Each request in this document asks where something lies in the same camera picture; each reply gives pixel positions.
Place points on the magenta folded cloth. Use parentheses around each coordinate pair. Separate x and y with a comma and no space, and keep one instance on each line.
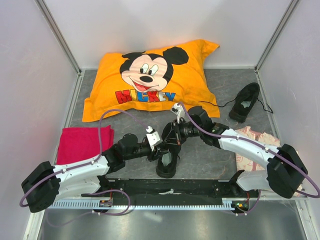
(77,144)

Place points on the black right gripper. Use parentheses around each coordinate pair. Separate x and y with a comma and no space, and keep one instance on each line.
(182,139)

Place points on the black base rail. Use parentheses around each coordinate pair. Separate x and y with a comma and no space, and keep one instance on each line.
(191,187)

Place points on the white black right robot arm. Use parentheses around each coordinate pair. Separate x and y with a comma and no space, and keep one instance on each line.
(225,138)

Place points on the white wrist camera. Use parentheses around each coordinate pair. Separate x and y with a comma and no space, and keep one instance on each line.
(153,137)
(178,110)

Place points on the cream pink cartoon pouch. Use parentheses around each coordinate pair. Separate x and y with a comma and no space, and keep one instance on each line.
(260,170)

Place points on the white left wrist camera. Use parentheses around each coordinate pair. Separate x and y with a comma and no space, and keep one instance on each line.
(153,137)

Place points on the left aluminium frame post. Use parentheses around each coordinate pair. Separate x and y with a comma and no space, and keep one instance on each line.
(43,7)

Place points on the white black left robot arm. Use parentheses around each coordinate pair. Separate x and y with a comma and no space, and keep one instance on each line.
(48,183)

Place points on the right aluminium frame post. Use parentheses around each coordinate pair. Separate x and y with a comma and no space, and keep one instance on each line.
(277,33)

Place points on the aluminium frame post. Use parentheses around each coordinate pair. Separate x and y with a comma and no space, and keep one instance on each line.
(277,33)
(43,7)

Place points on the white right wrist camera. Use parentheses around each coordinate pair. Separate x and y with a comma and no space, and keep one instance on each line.
(178,110)

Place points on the black shoe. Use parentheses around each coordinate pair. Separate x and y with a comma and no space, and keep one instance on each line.
(244,102)
(167,163)

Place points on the aluminium slotted rail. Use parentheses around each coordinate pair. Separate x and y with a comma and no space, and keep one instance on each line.
(149,202)

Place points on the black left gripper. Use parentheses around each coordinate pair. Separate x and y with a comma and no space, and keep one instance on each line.
(156,152)

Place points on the orange Mickey pillow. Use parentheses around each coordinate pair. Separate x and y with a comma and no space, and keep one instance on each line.
(152,80)

